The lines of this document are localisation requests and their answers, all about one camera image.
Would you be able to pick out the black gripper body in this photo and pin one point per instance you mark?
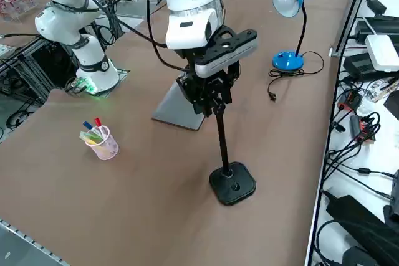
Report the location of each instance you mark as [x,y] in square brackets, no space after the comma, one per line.
[223,76]

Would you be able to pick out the black desktop phone stand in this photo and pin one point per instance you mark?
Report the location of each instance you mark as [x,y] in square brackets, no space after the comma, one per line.
[232,185]

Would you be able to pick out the grey closed laptop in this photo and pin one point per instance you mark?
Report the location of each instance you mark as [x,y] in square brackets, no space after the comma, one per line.
[168,104]

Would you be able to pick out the blue desk lamp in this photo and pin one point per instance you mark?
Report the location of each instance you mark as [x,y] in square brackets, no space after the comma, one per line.
[288,60]

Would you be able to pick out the red capped marker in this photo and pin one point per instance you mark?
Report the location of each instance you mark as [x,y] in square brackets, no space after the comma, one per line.
[98,121]

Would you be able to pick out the pink mesh pen cup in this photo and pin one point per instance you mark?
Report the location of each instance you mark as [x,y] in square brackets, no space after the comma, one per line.
[106,150]

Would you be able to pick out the green highlighter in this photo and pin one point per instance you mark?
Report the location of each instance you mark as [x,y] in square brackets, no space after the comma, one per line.
[92,136]

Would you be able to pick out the blue capped marker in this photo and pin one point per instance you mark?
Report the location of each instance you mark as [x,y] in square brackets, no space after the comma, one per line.
[87,125]

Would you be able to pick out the yellow highlighter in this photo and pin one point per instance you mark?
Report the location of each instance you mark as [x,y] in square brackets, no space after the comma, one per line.
[91,143]

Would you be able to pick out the red black connector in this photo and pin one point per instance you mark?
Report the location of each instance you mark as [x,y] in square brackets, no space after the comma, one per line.
[350,101]

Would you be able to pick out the black power brick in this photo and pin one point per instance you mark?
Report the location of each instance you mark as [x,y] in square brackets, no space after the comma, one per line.
[358,65]

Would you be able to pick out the orange black adapter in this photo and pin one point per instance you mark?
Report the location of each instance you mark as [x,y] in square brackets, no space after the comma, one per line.
[364,129]

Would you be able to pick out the white rectangular box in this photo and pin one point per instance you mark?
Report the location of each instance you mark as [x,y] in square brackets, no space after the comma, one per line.
[381,52]

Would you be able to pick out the printed packet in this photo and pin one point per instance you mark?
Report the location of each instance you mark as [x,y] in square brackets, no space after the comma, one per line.
[385,88]

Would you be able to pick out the black flat device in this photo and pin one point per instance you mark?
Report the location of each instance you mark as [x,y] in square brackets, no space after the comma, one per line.
[383,24]

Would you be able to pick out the small black power adapter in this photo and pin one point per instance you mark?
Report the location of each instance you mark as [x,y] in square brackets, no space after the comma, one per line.
[377,6]

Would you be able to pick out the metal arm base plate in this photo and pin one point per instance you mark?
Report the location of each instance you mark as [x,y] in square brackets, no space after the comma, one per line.
[124,73]

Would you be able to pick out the aluminium frame post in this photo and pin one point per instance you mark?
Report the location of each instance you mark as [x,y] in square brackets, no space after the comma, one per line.
[352,7]

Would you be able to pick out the black aluminium frame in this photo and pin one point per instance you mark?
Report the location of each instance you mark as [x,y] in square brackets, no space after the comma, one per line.
[43,63]

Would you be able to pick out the perforated metal rail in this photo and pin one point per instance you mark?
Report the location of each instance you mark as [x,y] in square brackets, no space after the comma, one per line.
[31,241]

